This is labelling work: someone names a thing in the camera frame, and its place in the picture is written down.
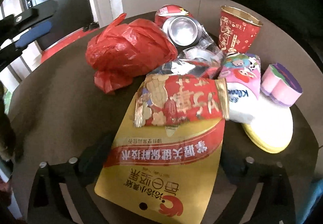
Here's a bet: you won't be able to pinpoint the black slippers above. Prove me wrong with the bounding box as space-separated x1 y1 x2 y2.
83 22 100 32

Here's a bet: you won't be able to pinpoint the red gold snack wrapper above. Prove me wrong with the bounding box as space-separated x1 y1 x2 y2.
134 74 229 127

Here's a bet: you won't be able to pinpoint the red drink can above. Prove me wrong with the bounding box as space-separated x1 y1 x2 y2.
154 4 202 48

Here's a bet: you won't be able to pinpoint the yellow snack pouch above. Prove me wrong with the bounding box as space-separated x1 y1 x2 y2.
95 99 225 223

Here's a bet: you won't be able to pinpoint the red floor mat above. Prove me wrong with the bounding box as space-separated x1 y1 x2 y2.
41 27 99 64

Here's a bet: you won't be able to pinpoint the silver wrapper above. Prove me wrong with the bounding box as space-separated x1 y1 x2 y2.
150 35 224 79

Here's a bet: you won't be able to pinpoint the white yellow round scrubber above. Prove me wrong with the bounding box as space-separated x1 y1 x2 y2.
242 94 294 154

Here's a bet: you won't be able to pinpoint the red plastic bag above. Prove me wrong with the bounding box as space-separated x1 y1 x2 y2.
85 13 178 94

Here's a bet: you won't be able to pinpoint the red paper cup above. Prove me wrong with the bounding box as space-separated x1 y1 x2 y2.
218 6 263 55

